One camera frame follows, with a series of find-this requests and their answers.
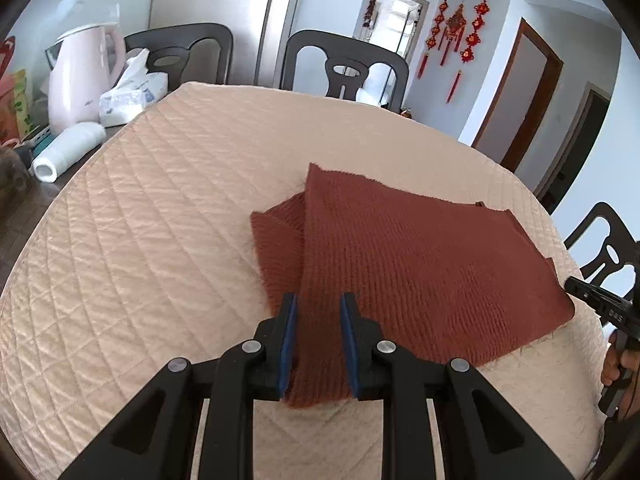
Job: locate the red Chinese knot ornament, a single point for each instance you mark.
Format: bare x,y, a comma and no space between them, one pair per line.
475,25
439,17

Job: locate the red diamond knot ornament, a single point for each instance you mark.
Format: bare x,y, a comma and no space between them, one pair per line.
455,22

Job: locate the kitchen doorway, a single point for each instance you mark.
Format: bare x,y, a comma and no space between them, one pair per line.
395,15

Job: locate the brown wooden door frame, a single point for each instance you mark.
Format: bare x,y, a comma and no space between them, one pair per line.
550,75

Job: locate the green snack packet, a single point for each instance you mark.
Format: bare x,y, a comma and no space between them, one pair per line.
21,102

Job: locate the red bag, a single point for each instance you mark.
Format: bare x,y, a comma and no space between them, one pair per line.
6,90

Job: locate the white paper roll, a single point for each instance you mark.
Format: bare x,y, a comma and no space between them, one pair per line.
65,152

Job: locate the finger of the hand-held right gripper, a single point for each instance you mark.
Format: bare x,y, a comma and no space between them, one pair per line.
600,300

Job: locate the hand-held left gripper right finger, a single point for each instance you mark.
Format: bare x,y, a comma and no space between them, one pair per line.
350,345

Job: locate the rust brown knitted sweater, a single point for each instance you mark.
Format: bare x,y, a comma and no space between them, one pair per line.
425,270

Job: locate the white tissue pack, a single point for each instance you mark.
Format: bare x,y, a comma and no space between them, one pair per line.
130,97

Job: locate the pink electric kettle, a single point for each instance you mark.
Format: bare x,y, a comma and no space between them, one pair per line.
80,90

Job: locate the brown furry object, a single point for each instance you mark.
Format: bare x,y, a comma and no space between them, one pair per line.
10,175

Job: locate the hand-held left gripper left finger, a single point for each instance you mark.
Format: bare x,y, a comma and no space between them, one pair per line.
289,345

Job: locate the beige quilted table mat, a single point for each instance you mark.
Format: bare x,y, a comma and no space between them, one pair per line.
150,235

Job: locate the person's right hand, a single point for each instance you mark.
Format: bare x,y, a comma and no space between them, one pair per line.
611,365

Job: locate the dark door frame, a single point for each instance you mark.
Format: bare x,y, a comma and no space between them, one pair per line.
595,120

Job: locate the black dining chair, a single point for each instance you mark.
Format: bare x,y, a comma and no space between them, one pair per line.
590,230
310,52
200,35

